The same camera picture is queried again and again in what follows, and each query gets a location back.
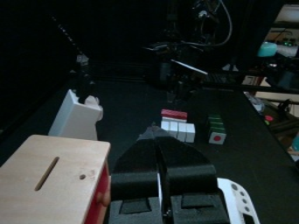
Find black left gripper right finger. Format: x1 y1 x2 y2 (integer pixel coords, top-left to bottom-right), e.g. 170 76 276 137
154 136 230 224

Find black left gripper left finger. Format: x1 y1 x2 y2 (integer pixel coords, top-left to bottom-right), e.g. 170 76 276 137
106 133 164 224

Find green sushi roll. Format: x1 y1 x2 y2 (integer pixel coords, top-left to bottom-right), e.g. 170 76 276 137
205 113 228 145

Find red topped white sushi block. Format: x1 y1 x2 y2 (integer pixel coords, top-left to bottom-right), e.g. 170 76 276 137
160 108 196 144

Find white perforated plastic plate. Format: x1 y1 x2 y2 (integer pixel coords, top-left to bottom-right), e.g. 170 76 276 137
216 177 261 224

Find wooden box with slot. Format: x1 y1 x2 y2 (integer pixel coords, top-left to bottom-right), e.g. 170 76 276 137
0 134 112 224

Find white plastic box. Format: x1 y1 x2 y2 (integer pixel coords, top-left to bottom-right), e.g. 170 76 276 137
47 88 104 141

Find teal cup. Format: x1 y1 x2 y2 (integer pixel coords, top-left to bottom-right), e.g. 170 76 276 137
256 41 278 58

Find grey cable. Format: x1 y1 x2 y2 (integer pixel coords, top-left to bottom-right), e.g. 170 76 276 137
185 0 233 47

